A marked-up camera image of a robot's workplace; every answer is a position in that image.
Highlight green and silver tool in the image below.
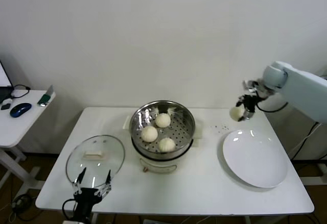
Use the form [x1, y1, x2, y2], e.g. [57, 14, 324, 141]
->
[37, 85, 56, 107]

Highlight scattered dark crumbs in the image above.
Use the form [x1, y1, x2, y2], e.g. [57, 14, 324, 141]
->
[209, 124, 229, 134]

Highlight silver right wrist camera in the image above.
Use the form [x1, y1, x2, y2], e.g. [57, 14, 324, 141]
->
[242, 80, 259, 92]

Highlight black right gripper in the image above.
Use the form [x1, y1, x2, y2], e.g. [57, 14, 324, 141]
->
[236, 94, 260, 122]

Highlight black power cable with plug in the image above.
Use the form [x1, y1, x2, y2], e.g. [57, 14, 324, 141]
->
[291, 123, 322, 161]

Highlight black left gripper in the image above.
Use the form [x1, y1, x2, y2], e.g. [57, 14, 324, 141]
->
[72, 167, 112, 221]

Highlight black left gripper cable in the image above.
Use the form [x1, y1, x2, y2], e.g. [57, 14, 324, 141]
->
[62, 198, 77, 219]

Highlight glass lid with white handle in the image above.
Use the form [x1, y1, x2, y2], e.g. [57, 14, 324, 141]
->
[65, 135, 126, 188]

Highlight white steamed baozi bun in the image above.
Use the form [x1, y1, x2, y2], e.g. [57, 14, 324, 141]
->
[229, 106, 246, 121]
[141, 126, 158, 142]
[155, 113, 171, 128]
[157, 137, 176, 153]

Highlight white round plate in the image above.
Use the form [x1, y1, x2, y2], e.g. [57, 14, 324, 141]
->
[222, 129, 289, 189]

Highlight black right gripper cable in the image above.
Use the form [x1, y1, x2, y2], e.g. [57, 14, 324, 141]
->
[256, 101, 289, 113]

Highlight black floor cable bundle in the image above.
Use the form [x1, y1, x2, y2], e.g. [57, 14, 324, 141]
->
[10, 192, 39, 222]

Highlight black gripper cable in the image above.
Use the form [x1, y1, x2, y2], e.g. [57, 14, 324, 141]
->
[256, 101, 289, 113]
[62, 198, 77, 219]

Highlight thin black desk cable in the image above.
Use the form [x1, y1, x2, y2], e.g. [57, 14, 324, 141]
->
[10, 84, 32, 99]

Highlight blue black computer mouse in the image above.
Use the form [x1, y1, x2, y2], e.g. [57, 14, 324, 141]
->
[10, 103, 33, 118]

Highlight white electric cooking pot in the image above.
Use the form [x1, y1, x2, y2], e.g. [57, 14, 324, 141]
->
[131, 138, 200, 176]

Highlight black laptop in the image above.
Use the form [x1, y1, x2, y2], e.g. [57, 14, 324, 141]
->
[0, 60, 14, 104]

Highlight white side table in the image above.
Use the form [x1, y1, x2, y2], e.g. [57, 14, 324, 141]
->
[0, 89, 57, 191]

